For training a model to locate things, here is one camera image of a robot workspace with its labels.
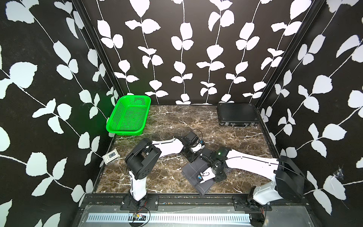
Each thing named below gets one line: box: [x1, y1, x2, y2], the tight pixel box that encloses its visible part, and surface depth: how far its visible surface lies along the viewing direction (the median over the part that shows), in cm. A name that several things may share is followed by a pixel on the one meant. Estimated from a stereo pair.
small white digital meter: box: [102, 148, 121, 166], surface depth 90 cm
